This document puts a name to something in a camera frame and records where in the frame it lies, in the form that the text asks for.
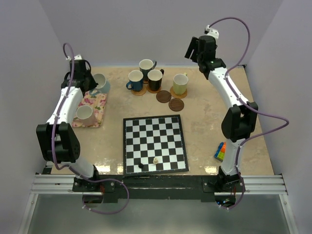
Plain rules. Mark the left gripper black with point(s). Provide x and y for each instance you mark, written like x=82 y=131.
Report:
x=93 y=83

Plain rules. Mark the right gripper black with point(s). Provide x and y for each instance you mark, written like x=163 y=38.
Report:
x=193 y=46

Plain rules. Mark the light blue mug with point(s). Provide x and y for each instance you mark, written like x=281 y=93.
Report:
x=103 y=85

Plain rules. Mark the pink mug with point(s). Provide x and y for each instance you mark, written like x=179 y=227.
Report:
x=85 y=115

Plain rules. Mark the green mug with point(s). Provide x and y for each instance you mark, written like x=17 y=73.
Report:
x=180 y=82

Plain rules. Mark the black mug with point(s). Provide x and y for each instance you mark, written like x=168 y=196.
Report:
x=155 y=79

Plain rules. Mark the woven rattan coaster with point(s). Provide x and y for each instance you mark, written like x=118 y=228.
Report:
x=139 y=93
x=178 y=96

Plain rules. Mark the teal grey mug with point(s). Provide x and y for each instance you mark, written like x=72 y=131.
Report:
x=145 y=66

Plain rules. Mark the dark blue mug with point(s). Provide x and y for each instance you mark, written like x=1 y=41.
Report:
x=135 y=82

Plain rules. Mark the dark walnut coaster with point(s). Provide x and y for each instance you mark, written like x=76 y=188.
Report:
x=176 y=104
x=163 y=96

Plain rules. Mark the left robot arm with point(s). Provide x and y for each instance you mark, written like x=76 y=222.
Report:
x=57 y=140

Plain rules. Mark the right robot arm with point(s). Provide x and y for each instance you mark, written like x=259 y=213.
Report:
x=239 y=121

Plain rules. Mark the floral serving tray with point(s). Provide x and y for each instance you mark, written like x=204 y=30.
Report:
x=97 y=102

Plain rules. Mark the black white chessboard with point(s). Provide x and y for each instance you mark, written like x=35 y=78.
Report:
x=145 y=138

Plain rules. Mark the colourful toy car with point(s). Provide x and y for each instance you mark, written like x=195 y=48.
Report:
x=219 y=155

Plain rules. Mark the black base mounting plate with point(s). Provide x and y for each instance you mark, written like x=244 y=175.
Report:
x=114 y=190

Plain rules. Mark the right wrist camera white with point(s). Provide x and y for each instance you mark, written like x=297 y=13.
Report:
x=209 y=31

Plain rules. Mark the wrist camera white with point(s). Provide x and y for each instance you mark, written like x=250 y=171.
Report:
x=78 y=57
x=209 y=31

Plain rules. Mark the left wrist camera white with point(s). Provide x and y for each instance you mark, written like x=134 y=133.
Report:
x=78 y=57

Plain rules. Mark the front aluminium rail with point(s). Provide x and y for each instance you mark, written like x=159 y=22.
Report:
x=254 y=185

